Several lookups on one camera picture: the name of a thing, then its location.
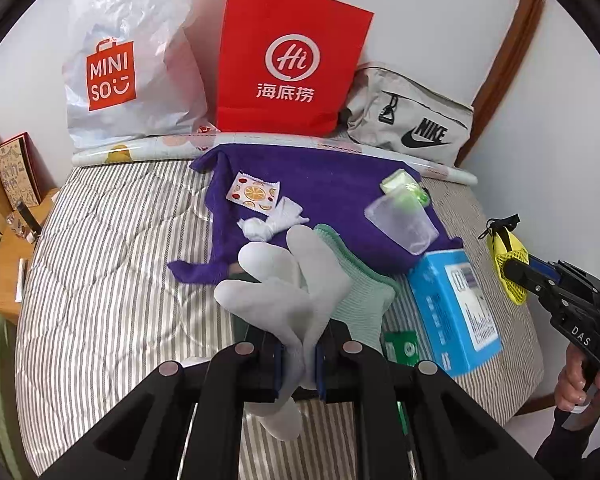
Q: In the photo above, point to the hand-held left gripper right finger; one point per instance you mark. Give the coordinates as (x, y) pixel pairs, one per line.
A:
(321, 375)

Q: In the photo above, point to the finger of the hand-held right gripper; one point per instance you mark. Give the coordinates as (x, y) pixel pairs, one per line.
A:
(522, 277)
(547, 266)

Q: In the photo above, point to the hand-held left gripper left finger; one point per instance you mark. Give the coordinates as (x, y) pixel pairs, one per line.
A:
(278, 370)

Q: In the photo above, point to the yellow mesh pouch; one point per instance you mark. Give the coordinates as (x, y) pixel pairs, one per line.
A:
(510, 260)

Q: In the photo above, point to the dark green packet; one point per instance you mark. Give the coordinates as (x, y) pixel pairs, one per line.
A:
(400, 345)

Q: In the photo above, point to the white knit glove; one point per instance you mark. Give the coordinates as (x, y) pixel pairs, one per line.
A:
(280, 285)

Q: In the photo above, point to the blue tissue box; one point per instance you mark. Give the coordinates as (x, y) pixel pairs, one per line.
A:
(430, 300)

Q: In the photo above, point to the frosted plastic pouch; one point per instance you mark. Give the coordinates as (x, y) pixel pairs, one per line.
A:
(400, 225)

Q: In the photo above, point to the light green packet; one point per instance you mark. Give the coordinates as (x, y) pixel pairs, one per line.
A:
(397, 182)

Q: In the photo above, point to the fruit print sachet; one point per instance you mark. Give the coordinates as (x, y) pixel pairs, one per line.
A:
(252, 192)

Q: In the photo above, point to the purple towel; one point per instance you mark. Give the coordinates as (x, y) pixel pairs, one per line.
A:
(330, 185)

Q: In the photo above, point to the person's right forearm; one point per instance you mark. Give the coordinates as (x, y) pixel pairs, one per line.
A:
(565, 440)

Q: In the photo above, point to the person's right hand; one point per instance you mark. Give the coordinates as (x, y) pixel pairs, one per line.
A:
(572, 385)

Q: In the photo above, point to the grey waist bag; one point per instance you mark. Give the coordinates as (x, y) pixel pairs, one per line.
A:
(430, 105)

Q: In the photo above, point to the striped mattress pad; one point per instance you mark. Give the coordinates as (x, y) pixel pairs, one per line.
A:
(105, 260)

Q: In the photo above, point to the rolled printed paper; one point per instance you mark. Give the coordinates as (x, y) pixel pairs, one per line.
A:
(145, 149)

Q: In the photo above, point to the small white tube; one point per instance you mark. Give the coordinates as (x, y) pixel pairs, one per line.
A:
(20, 280)

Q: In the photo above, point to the small black gadget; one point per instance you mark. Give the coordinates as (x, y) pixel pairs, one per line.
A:
(30, 220)

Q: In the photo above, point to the wooden nightstand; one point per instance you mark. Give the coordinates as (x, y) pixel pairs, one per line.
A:
(5, 270)

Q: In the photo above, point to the illustrated book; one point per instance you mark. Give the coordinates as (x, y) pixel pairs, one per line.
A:
(15, 170)

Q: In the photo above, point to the red paper bag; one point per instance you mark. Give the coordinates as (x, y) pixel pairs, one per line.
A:
(300, 25)

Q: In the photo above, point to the white plastic shopping bag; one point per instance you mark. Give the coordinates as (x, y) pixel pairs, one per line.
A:
(130, 20)

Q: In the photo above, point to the wooden door frame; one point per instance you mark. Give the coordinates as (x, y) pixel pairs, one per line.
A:
(510, 60)

